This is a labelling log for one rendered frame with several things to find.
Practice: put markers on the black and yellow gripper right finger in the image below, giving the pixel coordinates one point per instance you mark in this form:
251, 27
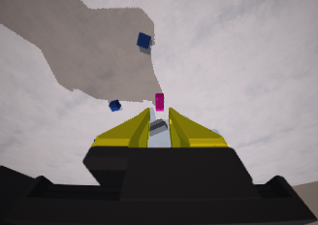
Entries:
191, 133

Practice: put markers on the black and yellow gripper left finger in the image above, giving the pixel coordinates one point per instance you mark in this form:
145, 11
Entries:
128, 133

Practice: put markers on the magenta rectangular block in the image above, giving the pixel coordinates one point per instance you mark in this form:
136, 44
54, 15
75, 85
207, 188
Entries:
159, 101

